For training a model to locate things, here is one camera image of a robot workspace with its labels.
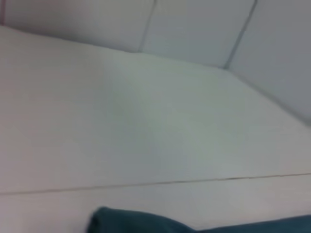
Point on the teal t-shirt with FREE print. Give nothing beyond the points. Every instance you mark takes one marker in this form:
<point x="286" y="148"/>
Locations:
<point x="126" y="222"/>

